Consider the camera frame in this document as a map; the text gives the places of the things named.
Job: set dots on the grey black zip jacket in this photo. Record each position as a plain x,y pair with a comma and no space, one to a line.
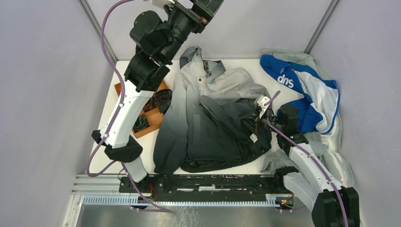
209,124

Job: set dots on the white slotted cable duct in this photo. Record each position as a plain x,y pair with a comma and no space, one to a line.
132,200

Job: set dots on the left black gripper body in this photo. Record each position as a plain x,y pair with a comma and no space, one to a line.
195,22

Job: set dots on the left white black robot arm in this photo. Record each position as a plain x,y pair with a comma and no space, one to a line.
157,43

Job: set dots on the grey hoodie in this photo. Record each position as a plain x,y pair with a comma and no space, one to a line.
326,146

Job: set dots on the orange compartment tray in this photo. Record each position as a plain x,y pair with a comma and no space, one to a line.
153,116

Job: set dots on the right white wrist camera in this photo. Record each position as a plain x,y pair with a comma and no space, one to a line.
262,103

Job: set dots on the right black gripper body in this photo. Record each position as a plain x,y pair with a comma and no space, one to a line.
259,123

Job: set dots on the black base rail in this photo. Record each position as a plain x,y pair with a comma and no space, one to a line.
209,188

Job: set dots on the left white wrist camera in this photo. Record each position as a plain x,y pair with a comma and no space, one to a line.
162,3

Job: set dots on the blue white jacket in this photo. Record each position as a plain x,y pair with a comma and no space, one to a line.
319,106

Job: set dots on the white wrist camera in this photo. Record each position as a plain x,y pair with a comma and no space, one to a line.
162,3
262,103

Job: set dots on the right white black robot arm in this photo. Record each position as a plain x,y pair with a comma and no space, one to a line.
331,203

